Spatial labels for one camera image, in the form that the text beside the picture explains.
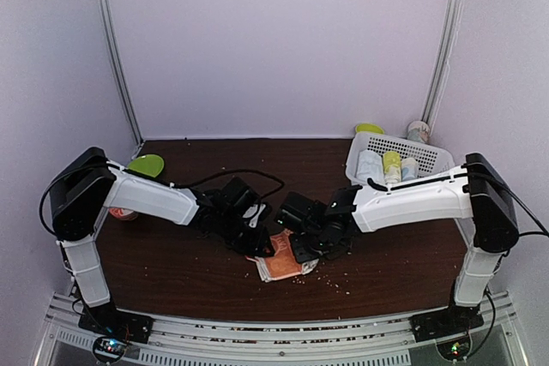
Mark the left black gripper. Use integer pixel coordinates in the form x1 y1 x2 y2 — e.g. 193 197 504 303
217 212 275 257

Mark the orange patterned towel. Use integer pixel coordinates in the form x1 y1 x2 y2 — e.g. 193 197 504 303
246 229 319 283

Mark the blue polka dot towel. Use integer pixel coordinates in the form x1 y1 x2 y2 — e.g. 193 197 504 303
401 157 419 182

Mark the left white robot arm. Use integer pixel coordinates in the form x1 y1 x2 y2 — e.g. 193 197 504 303
39 147 275 335

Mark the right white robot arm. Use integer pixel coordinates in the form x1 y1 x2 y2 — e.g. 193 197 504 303
274 153 519 333

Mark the white rolled towel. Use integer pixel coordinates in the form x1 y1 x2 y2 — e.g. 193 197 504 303
356 150 384 183

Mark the green plate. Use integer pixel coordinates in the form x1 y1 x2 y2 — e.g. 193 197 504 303
128 153 165 177

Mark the green rolled towel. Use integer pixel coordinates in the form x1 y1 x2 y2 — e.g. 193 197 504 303
383 151 401 184

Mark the orange patterned bowl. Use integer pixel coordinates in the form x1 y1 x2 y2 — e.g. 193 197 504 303
109 207 138 221

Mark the small green bowl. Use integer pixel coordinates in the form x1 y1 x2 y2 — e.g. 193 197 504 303
355 123 385 135

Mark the white plastic basket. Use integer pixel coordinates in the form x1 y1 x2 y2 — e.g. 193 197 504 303
345 132 455 185

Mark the patterned paper cup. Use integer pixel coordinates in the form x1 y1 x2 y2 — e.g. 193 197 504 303
407 120 431 144

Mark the front metal rail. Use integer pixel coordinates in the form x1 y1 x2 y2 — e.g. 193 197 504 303
30 294 534 365

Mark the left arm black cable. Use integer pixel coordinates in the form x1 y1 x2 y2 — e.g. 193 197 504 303
38 168 287 238

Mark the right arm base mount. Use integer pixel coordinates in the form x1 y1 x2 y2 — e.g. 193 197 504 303
410 303 484 363

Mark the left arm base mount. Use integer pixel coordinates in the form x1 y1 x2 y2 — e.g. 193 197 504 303
72 298 154 365

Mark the left aluminium frame post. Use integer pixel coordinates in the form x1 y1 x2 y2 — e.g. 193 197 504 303
97 0 145 147

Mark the aluminium frame post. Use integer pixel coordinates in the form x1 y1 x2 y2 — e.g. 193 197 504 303
421 0 463 130
97 0 145 147

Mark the right aluminium frame post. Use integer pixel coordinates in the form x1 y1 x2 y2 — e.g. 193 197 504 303
421 0 463 130

